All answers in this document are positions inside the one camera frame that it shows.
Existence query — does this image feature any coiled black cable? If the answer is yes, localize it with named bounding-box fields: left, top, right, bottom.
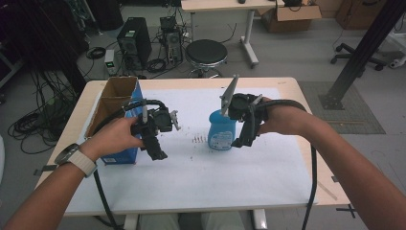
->
left=146, top=57, right=168, bottom=74
left=85, top=46, right=107, bottom=60

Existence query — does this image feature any person's left leg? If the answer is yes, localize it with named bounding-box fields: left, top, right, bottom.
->
left=137, top=213, right=181, bottom=230

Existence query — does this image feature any black round stool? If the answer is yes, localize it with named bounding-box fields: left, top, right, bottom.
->
left=185, top=38, right=229, bottom=80

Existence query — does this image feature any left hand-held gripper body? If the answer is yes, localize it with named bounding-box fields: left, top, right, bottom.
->
left=130, top=99, right=182, bottom=138

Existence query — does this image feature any white-legged wooden desk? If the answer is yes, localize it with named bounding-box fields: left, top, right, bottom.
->
left=180, top=0, right=285, bottom=70

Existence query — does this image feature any grey floor mat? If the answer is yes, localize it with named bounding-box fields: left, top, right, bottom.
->
left=298, top=80, right=387, bottom=135

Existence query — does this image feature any small open computer case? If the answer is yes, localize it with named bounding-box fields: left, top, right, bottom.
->
left=159, top=15, right=185, bottom=65

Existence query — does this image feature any black metal post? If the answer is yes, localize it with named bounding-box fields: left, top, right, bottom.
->
left=319, top=0, right=406, bottom=111

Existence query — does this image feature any wristwatch with white strap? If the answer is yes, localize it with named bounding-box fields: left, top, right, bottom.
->
left=54, top=143, right=99, bottom=178

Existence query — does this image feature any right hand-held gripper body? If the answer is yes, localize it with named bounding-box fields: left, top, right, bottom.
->
left=219, top=74, right=271, bottom=126

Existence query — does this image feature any white device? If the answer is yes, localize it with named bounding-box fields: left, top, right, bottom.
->
left=387, top=32, right=406, bottom=70

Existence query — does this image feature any black tape strip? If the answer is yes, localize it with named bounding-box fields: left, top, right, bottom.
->
left=33, top=164, right=58, bottom=176

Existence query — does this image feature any white table leg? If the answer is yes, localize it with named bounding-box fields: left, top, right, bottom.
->
left=124, top=214, right=140, bottom=230
left=252, top=209, right=268, bottom=230

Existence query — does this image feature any person's leg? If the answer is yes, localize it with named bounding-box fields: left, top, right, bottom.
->
left=137, top=213, right=181, bottom=230
left=200, top=211, right=247, bottom=230

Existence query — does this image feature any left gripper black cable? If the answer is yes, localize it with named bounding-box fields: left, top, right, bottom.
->
left=90, top=99, right=169, bottom=230

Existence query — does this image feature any blue cardboard box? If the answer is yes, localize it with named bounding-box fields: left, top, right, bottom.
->
left=83, top=76, right=146, bottom=166

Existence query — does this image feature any tangle of black floor cables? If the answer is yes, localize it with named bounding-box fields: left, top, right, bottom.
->
left=7, top=68, right=80, bottom=156

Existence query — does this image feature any person's left hand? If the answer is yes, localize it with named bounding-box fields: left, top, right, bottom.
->
left=79, top=116, right=146, bottom=163

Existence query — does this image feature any black office chair base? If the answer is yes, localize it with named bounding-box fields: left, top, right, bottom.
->
left=329, top=42, right=389, bottom=72

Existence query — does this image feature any white table mat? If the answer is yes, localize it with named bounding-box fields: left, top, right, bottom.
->
left=65, top=87, right=319, bottom=215

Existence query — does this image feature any closed cardboard box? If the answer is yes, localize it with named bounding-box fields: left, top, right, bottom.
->
left=334, top=0, right=389, bottom=32

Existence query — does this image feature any silver power supply unit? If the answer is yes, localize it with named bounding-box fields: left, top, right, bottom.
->
left=103, top=49, right=117, bottom=77

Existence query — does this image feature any person's right leg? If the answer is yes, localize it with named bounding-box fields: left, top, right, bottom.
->
left=200, top=211, right=247, bottom=230

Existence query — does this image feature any open cardboard box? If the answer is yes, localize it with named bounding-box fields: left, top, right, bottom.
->
left=257, top=4, right=323, bottom=34

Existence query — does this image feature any blue plastic bottle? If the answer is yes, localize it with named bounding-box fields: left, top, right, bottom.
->
left=207, top=109, right=237, bottom=151

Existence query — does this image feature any black tape cross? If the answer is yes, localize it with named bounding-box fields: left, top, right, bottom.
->
left=335, top=204, right=358, bottom=219

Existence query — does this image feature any black computer tower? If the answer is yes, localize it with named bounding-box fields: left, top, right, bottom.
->
left=116, top=16, right=153, bottom=71

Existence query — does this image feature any person's right hand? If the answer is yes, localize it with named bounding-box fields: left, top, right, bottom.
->
left=257, top=97, right=316, bottom=137

